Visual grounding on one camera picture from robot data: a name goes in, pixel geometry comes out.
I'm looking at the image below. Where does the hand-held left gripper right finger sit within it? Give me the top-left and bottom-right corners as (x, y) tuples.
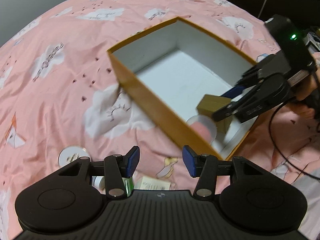
(182, 145), (265, 200)

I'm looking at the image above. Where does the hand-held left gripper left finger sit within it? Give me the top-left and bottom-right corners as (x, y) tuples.
(57, 146), (140, 200)

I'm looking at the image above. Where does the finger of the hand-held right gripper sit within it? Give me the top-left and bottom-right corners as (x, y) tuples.
(212, 86), (275, 123)
(221, 54), (289, 99)

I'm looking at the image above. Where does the green gel bottle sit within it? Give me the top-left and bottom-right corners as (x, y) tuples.
(124, 177), (135, 197)

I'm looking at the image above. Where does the white labelled packet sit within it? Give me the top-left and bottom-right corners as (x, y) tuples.
(134, 176), (171, 191)

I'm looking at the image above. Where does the orange cardboard box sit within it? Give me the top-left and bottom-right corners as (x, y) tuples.
(107, 16), (258, 161)

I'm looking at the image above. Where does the white round tin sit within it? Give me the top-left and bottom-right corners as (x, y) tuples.
(58, 146), (90, 167)

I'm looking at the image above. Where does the person's right hand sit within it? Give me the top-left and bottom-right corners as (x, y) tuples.
(296, 52), (320, 103)

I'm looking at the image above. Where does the white small container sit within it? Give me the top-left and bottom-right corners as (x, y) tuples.
(92, 176), (105, 192)

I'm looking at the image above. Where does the pink cloud print blanket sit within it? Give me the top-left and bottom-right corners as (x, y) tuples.
(0, 0), (320, 233)

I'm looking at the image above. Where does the black cable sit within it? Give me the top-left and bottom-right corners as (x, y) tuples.
(269, 100), (320, 180)

